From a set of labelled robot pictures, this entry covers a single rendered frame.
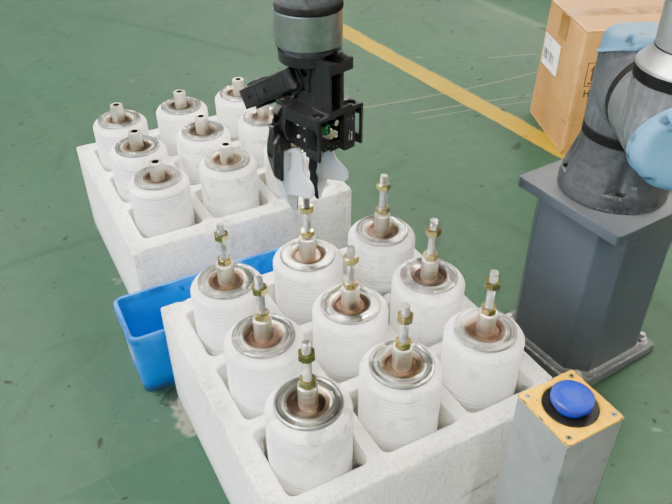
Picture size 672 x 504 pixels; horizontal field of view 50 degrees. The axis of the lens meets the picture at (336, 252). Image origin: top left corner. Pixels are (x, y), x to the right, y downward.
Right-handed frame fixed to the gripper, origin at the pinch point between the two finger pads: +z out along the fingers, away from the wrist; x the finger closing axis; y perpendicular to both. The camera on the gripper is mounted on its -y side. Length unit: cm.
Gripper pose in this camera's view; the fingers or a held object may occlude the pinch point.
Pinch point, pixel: (302, 192)
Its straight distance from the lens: 92.4
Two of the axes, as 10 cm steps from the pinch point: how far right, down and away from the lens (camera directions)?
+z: 0.0, 8.0, 6.0
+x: 7.2, -4.2, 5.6
